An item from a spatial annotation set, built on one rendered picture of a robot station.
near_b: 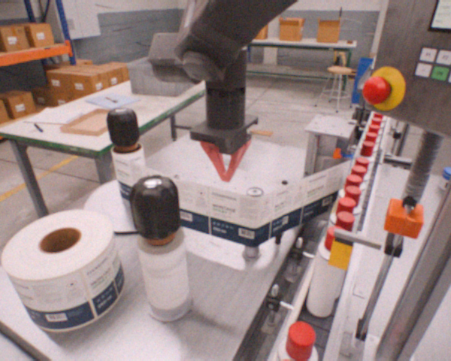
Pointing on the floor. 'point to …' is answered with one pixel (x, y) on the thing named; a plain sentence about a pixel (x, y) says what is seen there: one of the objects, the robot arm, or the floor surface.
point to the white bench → (104, 150)
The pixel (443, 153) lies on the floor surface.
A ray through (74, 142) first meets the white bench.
